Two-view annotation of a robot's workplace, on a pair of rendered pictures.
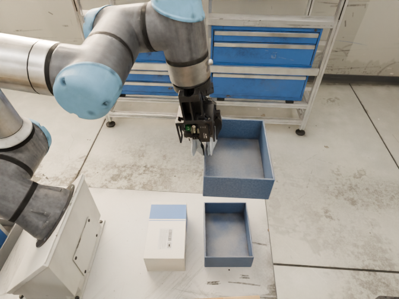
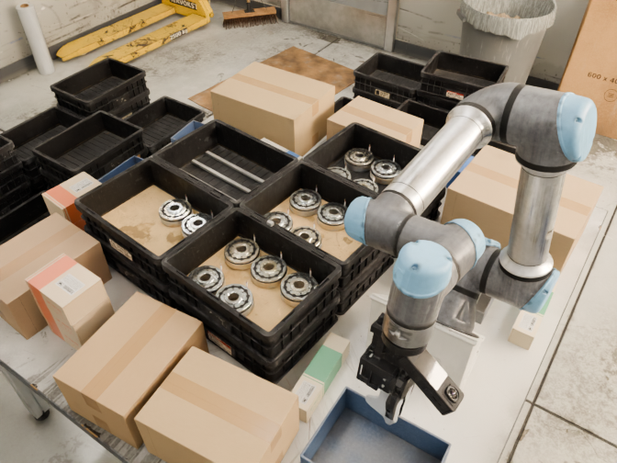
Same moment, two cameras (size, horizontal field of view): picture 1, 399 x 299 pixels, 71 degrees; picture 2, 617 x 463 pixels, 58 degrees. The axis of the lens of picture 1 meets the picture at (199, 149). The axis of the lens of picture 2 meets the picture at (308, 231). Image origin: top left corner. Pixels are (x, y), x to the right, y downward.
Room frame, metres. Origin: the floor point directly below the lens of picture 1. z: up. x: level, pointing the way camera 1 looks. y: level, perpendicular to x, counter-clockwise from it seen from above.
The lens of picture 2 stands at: (0.59, -0.51, 2.02)
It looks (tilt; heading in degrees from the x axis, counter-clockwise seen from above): 43 degrees down; 120
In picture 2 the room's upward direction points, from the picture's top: straight up
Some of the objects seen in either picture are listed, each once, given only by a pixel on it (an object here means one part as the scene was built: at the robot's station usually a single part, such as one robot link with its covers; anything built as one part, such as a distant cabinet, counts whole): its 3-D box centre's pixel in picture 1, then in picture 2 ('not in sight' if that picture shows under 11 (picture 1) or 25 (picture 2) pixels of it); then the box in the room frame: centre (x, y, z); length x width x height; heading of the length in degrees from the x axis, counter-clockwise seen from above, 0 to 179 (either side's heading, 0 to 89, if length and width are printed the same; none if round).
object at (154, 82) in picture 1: (150, 63); not in sight; (1.92, 0.36, 0.60); 0.72 x 0.03 x 0.56; 86
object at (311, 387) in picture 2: not in sight; (319, 375); (0.21, 0.21, 0.73); 0.24 x 0.06 x 0.06; 91
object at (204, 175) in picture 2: not in sight; (227, 172); (-0.41, 0.67, 0.87); 0.40 x 0.30 x 0.11; 171
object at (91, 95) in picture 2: not in sight; (108, 116); (-1.70, 1.26, 0.37); 0.40 x 0.30 x 0.45; 86
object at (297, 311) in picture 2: not in sight; (251, 267); (-0.06, 0.31, 0.92); 0.40 x 0.30 x 0.02; 171
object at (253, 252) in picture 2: not in sight; (241, 250); (-0.16, 0.39, 0.86); 0.10 x 0.10 x 0.01
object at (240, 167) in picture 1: (235, 155); (375, 458); (0.48, -0.09, 1.10); 0.20 x 0.15 x 0.07; 177
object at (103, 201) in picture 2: not in sight; (157, 219); (-0.45, 0.37, 0.87); 0.40 x 0.30 x 0.11; 171
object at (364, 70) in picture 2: not in sight; (392, 96); (-0.48, 2.33, 0.31); 0.40 x 0.30 x 0.34; 176
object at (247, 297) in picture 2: not in sight; (233, 298); (-0.07, 0.23, 0.86); 0.10 x 0.10 x 0.01
